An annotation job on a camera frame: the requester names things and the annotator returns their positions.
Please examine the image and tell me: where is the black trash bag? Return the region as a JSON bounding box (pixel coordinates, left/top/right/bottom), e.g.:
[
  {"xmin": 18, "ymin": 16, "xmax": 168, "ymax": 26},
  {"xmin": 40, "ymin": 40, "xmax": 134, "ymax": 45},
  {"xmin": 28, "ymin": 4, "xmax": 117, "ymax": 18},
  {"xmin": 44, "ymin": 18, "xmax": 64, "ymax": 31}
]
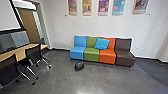
[{"xmin": 74, "ymin": 61, "xmax": 85, "ymax": 71}]

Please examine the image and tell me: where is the brown wooden door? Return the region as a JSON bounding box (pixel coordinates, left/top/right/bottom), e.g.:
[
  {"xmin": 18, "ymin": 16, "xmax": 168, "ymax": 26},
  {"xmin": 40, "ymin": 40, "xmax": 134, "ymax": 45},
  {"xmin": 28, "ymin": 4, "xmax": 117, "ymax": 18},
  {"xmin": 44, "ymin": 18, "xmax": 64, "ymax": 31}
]
[{"xmin": 18, "ymin": 8, "xmax": 41, "ymax": 44}]

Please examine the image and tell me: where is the blue sofa seat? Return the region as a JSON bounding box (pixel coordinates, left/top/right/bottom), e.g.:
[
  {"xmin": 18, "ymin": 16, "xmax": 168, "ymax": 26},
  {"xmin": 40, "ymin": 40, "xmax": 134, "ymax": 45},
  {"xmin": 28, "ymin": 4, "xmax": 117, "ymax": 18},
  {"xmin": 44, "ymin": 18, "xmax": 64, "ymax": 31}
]
[{"xmin": 69, "ymin": 35, "xmax": 88, "ymax": 61}]

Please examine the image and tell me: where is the green sofa seat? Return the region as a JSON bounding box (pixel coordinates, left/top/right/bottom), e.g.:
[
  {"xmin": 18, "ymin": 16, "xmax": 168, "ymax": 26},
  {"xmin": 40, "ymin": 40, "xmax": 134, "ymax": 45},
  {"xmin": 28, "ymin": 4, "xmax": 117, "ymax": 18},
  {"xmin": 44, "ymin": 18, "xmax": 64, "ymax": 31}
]
[{"xmin": 83, "ymin": 36, "xmax": 100, "ymax": 63}]

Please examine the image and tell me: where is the blue cushion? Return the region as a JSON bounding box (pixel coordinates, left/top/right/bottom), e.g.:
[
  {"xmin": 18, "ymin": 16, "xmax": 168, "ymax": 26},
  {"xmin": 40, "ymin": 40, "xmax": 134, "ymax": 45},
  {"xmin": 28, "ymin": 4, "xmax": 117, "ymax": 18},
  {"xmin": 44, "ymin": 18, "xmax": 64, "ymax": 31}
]
[{"xmin": 93, "ymin": 37, "xmax": 111, "ymax": 51}]

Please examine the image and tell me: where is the orange sofa seat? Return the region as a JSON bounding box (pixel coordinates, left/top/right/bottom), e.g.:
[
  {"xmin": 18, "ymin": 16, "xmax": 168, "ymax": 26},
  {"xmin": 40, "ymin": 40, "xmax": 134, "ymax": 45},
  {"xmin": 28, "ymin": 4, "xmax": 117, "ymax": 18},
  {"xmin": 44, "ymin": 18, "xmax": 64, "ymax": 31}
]
[{"xmin": 98, "ymin": 37, "xmax": 118, "ymax": 65}]

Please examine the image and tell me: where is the brown sofa seat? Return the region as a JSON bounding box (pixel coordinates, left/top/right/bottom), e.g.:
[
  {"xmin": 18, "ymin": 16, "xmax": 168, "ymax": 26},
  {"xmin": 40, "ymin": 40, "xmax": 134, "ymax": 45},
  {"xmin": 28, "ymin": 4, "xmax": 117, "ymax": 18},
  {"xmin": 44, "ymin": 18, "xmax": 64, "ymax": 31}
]
[{"xmin": 115, "ymin": 37, "xmax": 137, "ymax": 68}]

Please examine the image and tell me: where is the black office chair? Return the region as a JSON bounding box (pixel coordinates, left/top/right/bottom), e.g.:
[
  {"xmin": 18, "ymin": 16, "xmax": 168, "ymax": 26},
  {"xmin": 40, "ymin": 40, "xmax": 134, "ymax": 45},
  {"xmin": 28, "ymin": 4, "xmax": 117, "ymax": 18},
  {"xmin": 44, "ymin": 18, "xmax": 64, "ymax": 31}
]
[
  {"xmin": 24, "ymin": 43, "xmax": 53, "ymax": 79},
  {"xmin": 0, "ymin": 53, "xmax": 36, "ymax": 89}
]

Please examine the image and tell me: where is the grey desk panel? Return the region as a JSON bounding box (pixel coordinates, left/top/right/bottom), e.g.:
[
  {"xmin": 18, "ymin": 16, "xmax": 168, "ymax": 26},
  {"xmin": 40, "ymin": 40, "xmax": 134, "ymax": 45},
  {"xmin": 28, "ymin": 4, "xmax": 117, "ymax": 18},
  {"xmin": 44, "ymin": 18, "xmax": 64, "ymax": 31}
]
[
  {"xmin": 0, "ymin": 33, "xmax": 16, "ymax": 53},
  {"xmin": 9, "ymin": 30, "xmax": 31, "ymax": 48}
]

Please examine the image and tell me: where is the wooden desk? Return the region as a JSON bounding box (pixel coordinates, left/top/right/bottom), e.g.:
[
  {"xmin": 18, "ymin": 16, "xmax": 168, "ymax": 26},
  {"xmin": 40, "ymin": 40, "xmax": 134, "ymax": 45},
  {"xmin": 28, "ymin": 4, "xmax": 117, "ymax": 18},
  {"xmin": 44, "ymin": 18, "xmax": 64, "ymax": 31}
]
[{"xmin": 0, "ymin": 43, "xmax": 49, "ymax": 64}]

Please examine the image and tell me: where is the yellow wall poster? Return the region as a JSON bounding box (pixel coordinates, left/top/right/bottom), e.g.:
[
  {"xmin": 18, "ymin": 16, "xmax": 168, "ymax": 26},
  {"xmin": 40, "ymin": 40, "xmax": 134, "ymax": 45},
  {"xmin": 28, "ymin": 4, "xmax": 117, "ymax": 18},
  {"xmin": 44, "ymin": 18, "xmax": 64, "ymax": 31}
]
[{"xmin": 82, "ymin": 0, "xmax": 93, "ymax": 17}]

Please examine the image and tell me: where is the pink wall poster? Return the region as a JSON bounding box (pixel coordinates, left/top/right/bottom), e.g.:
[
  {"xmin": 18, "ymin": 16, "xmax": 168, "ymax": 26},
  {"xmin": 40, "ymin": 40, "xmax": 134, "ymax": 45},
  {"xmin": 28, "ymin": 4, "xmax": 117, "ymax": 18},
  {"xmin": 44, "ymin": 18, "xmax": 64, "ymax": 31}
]
[{"xmin": 68, "ymin": 0, "xmax": 78, "ymax": 16}]

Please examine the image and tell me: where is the purple wall poster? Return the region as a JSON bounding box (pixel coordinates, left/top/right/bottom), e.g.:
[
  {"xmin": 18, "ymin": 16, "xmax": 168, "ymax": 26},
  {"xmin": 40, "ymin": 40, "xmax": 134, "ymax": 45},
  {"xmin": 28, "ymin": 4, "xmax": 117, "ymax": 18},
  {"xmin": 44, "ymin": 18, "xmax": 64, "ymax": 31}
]
[{"xmin": 97, "ymin": 0, "xmax": 110, "ymax": 17}]

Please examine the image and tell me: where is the peach wall poster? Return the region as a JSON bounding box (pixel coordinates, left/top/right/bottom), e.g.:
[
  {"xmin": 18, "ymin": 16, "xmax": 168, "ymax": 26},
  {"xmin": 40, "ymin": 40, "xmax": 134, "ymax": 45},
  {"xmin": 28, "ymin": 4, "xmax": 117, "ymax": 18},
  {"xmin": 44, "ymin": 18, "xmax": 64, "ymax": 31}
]
[{"xmin": 131, "ymin": 0, "xmax": 150, "ymax": 15}]

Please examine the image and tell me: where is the white wall board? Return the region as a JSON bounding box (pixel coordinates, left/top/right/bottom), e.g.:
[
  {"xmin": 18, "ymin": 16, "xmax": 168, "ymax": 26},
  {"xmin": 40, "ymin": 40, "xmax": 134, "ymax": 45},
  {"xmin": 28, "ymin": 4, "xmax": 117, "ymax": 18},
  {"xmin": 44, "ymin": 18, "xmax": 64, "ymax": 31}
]
[{"xmin": 0, "ymin": 0, "xmax": 23, "ymax": 33}]

